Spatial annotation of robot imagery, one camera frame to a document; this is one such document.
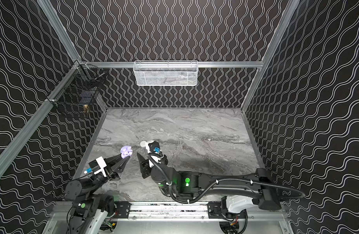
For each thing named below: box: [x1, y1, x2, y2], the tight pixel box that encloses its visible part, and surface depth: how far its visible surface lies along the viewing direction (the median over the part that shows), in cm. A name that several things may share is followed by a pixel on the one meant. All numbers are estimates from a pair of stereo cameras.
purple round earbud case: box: [119, 145, 134, 159], surface depth 60 cm
